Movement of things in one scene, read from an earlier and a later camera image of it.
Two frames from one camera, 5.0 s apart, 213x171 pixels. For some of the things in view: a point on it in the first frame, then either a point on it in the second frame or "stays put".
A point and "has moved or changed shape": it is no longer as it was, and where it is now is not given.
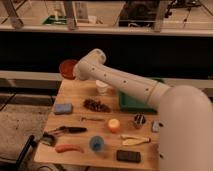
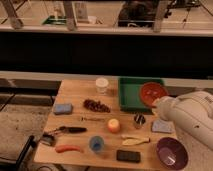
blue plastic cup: [96, 143] stays put
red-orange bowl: [66, 68] has moved or changed shape
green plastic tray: [129, 104] stays put
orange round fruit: [113, 125] stays put
